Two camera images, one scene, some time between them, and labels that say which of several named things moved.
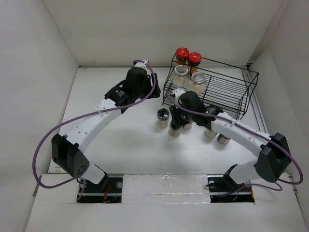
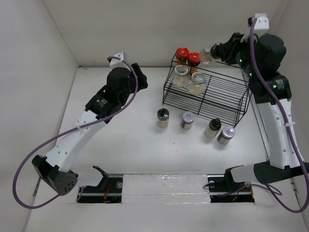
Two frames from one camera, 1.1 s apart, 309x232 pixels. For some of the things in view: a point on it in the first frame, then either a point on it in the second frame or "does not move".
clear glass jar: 181,77 does not move
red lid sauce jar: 182,55 does not move
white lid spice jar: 222,139 does not move
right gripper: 175,110 to 228,49
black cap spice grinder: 175,130 to 206,57
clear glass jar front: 198,83 does not move
